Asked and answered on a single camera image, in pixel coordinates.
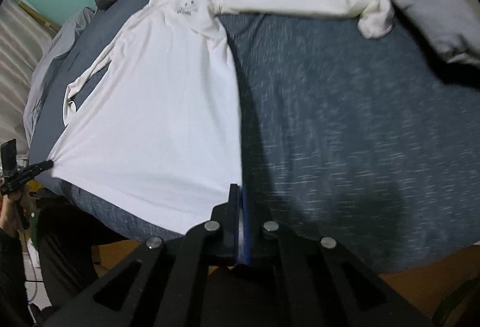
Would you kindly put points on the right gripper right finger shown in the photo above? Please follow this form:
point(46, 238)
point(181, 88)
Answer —
point(295, 281)

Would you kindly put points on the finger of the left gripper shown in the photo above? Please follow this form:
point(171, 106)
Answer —
point(39, 166)

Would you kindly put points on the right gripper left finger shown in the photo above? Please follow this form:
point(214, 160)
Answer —
point(165, 283)

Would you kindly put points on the white long-sleeve shirt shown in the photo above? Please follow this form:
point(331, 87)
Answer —
point(153, 125)

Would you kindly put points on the person's left hand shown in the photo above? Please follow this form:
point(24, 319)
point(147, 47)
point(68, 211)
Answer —
point(13, 208)

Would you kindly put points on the beige striped curtain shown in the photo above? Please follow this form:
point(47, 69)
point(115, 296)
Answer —
point(23, 44)

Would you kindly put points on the light grey crumpled sheet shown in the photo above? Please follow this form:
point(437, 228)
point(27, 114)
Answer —
point(48, 67)

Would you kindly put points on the blue patterned bed cover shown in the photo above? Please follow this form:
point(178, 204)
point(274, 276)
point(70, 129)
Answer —
point(341, 135)

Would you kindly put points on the light grey pillow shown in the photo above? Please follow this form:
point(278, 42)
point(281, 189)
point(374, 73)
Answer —
point(447, 32)

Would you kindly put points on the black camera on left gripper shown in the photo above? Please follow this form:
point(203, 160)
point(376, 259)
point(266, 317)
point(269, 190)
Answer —
point(9, 158)

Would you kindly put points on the wooden frame by wall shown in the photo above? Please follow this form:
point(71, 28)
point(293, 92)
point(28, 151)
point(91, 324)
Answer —
point(42, 20)

